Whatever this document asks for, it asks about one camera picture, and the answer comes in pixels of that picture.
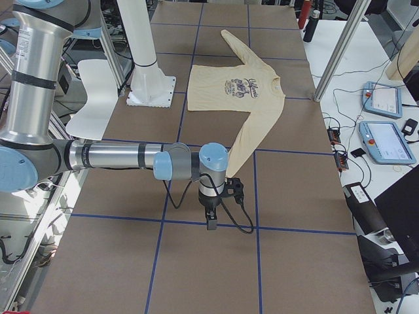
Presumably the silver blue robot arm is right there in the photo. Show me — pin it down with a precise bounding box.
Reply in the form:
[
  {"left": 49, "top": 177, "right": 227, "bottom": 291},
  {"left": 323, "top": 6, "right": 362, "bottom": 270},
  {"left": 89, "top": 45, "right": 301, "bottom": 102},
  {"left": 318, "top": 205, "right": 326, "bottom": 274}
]
[{"left": 1, "top": 1, "right": 227, "bottom": 230}]

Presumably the black monitor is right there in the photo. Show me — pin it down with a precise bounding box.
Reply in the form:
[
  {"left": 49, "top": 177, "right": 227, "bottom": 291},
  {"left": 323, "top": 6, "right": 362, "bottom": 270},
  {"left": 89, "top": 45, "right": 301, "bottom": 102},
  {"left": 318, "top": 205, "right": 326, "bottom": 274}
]
[{"left": 374, "top": 167, "right": 419, "bottom": 261}]

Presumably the near blue teach pendant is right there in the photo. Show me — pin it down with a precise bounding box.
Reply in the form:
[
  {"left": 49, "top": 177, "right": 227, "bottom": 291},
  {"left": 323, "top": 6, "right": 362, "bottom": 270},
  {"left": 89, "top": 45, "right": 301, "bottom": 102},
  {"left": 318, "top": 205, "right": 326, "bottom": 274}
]
[{"left": 358, "top": 121, "right": 416, "bottom": 166}]

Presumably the black water bottle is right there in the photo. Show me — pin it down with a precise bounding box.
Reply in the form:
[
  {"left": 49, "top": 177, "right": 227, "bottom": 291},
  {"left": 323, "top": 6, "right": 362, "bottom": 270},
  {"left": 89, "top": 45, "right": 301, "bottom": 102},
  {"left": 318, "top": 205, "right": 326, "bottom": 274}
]
[{"left": 303, "top": 10, "right": 320, "bottom": 43}]

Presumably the far blue teach pendant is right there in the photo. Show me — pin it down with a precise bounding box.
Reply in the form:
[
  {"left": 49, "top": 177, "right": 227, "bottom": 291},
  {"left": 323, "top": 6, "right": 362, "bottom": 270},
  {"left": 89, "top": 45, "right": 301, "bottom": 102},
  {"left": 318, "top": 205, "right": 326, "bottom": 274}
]
[{"left": 362, "top": 81, "right": 403, "bottom": 119}]

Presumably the blue teach pendant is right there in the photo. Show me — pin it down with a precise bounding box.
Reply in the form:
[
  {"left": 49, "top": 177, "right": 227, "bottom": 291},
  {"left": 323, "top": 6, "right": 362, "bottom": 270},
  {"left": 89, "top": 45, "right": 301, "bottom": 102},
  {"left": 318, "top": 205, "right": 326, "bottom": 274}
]
[
  {"left": 362, "top": 81, "right": 403, "bottom": 119},
  {"left": 358, "top": 121, "right": 416, "bottom": 166}
]

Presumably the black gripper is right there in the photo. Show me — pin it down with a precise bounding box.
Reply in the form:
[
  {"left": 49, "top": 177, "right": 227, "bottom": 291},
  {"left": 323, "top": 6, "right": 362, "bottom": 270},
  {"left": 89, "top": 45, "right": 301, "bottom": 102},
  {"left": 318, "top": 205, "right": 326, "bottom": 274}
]
[{"left": 198, "top": 186, "right": 223, "bottom": 230}]

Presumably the aluminium frame post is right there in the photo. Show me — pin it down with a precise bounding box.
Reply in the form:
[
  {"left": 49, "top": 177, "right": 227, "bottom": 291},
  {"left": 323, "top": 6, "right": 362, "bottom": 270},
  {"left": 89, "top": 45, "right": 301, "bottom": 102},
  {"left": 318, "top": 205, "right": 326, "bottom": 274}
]
[{"left": 314, "top": 0, "right": 371, "bottom": 102}]

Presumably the white plastic chair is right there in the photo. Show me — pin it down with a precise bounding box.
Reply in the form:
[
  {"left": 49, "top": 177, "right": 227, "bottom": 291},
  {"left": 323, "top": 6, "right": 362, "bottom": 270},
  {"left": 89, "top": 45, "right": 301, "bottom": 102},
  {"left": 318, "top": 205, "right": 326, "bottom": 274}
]
[{"left": 65, "top": 60, "right": 118, "bottom": 141}]

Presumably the beige long-sleeve printed shirt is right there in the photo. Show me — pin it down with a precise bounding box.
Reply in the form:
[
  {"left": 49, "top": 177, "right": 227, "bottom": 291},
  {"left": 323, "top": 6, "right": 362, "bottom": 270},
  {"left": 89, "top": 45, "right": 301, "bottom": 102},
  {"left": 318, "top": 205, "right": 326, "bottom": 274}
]
[{"left": 187, "top": 29, "right": 285, "bottom": 177}]

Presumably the red water bottle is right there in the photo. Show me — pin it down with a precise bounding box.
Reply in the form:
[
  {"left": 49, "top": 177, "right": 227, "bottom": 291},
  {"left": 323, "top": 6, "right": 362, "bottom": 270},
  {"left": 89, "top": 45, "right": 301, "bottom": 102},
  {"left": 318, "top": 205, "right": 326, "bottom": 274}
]
[{"left": 298, "top": 0, "right": 312, "bottom": 29}]

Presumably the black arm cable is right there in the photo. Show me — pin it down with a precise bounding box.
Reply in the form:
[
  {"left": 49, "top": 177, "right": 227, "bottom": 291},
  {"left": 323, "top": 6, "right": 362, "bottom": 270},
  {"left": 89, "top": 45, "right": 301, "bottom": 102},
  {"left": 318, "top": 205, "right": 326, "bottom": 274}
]
[{"left": 162, "top": 172, "right": 255, "bottom": 234}]

